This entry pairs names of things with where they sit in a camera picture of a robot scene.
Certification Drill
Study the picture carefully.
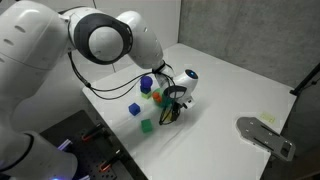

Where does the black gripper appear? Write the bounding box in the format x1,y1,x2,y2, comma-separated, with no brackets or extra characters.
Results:
159,101,186,125

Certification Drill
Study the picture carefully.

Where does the yellow toy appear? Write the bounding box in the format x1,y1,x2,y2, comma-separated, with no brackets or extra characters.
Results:
164,110,173,121

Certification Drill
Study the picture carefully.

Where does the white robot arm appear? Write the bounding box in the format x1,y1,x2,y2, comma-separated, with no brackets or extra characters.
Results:
0,0,198,180

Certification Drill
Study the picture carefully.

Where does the orange toy in bowl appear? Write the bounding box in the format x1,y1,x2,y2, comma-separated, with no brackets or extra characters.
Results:
152,92,162,103

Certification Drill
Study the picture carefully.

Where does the light green stacked cube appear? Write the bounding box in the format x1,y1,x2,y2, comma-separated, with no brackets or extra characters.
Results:
141,92,152,99

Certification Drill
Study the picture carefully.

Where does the dark blue stacked cube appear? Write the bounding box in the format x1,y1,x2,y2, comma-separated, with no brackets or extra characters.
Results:
140,86,151,94

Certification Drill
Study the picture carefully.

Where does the purple ball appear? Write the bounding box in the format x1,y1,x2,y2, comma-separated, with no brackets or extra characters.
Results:
140,76,153,88

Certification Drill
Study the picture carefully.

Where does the grey metal mounting plate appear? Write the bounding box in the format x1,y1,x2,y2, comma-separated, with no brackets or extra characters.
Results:
236,117,296,162

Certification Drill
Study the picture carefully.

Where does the red black clamp lower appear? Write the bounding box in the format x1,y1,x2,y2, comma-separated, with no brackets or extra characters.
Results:
99,150,121,172

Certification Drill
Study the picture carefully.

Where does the red black clamp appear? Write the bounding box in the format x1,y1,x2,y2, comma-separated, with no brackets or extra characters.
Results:
81,124,104,142
99,150,121,172

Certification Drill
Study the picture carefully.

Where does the yellow sticky note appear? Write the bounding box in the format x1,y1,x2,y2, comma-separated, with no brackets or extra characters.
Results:
260,112,275,124

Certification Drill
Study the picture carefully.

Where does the black tripod leg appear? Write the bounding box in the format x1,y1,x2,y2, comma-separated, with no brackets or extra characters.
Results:
290,63,320,96

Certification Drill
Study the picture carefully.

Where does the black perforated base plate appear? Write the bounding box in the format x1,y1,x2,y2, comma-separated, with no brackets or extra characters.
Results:
41,110,148,180

